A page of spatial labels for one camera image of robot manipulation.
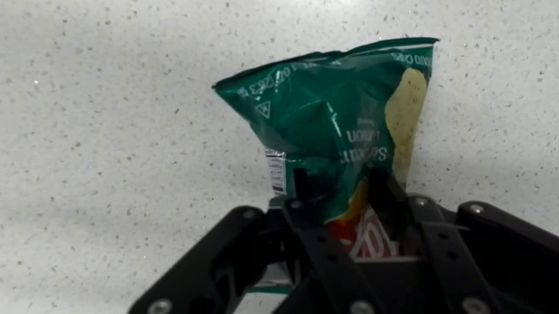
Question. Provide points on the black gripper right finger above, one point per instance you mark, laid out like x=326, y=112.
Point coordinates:
x=472, y=260

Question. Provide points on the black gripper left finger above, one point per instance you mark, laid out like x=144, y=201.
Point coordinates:
x=217, y=272

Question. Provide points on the green chip packet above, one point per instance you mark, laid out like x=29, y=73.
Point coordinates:
x=329, y=119

